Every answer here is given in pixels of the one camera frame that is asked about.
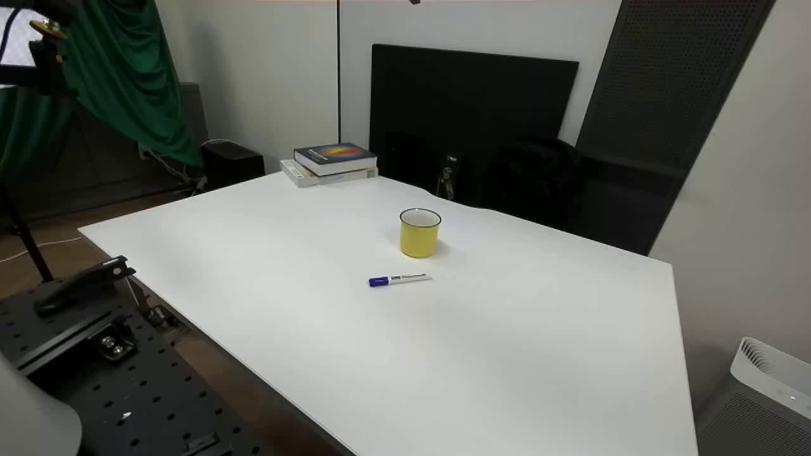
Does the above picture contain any bright screen on stand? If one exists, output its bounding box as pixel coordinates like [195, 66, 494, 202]
[0, 2, 57, 87]

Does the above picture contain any stack of books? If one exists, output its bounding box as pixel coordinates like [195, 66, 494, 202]
[280, 156, 380, 189]

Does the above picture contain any yellow enamel mug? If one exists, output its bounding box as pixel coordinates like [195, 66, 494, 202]
[398, 204, 444, 260]

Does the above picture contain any dark blue hardcover book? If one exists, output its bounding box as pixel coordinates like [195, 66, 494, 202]
[293, 140, 380, 179]

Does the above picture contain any small black bracket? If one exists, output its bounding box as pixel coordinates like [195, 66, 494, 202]
[91, 325, 141, 365]

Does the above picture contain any black table clamp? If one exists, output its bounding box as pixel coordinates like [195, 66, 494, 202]
[34, 253, 137, 318]

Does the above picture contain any blue capped white marker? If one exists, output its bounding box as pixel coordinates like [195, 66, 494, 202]
[369, 272, 437, 289]

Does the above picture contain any tall dark grey panel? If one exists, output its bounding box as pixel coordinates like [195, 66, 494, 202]
[577, 0, 779, 255]

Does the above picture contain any small dark bottle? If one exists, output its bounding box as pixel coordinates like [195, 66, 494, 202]
[437, 151, 465, 202]

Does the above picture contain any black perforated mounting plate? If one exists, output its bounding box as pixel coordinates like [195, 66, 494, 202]
[0, 285, 265, 456]

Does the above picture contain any black box speaker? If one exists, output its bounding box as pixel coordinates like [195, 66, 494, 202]
[200, 140, 270, 192]

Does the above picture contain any white plastic bin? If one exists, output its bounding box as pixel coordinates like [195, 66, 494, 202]
[698, 334, 811, 456]

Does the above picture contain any large black flat board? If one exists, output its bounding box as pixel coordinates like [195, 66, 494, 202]
[369, 42, 583, 209]

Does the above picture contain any green curtain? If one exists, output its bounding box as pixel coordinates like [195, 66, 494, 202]
[0, 0, 205, 184]

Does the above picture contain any black tripod stand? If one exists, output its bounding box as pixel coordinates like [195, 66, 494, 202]
[0, 179, 57, 285]

